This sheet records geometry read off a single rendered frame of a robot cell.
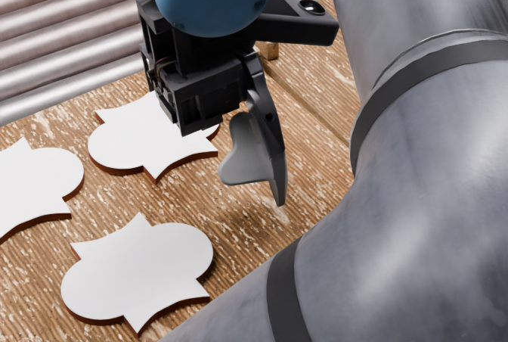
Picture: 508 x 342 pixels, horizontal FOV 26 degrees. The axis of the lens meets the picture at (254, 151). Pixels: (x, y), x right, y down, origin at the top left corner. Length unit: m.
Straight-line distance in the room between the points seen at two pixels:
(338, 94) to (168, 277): 0.31
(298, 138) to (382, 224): 0.75
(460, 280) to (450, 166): 0.04
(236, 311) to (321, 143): 0.73
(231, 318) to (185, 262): 0.59
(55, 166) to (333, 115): 0.29
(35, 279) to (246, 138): 0.23
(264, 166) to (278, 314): 0.56
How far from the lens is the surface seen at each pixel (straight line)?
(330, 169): 1.08
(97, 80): 1.23
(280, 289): 0.38
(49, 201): 1.05
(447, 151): 0.37
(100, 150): 1.09
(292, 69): 1.20
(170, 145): 1.09
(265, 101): 0.90
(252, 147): 0.93
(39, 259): 1.01
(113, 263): 0.99
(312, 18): 0.93
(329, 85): 1.18
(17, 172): 1.09
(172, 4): 0.69
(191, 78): 0.89
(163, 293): 0.96
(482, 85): 0.39
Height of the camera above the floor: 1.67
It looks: 42 degrees down
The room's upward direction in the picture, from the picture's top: straight up
